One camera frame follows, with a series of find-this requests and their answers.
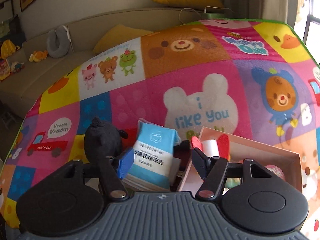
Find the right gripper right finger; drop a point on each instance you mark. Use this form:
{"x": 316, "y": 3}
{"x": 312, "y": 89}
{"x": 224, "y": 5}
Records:
{"x": 212, "y": 170}

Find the colourful cartoon play mat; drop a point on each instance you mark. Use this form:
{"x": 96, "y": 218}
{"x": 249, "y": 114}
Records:
{"x": 252, "y": 79}

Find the white foam rocket toy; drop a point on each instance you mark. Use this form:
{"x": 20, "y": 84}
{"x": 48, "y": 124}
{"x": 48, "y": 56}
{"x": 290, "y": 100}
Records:
{"x": 213, "y": 147}

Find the toy pudding cake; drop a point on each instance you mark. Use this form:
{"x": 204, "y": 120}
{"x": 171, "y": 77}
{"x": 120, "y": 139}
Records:
{"x": 276, "y": 170}

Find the black plush toy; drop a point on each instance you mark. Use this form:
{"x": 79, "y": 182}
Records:
{"x": 102, "y": 139}

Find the grey neck pillow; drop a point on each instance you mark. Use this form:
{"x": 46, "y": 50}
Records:
{"x": 58, "y": 42}

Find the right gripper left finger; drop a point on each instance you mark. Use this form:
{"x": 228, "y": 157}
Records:
{"x": 112, "y": 171}

